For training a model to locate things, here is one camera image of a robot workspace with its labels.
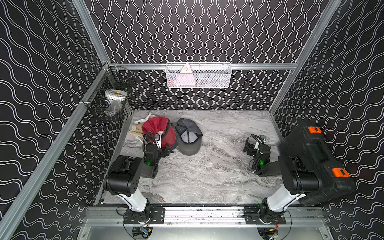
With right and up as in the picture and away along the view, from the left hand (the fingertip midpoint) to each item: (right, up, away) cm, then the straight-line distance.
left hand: (159, 141), depth 94 cm
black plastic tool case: (+78, +1, -19) cm, 80 cm away
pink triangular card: (+17, +39, -4) cm, 43 cm away
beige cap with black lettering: (-14, +9, -1) cm, 16 cm away
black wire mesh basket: (-30, +40, 0) cm, 50 cm away
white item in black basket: (-21, +25, -13) cm, 34 cm away
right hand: (+61, -1, +2) cm, 61 cm away
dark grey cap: (+19, +2, +9) cm, 21 cm away
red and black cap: (-5, +10, +1) cm, 11 cm away
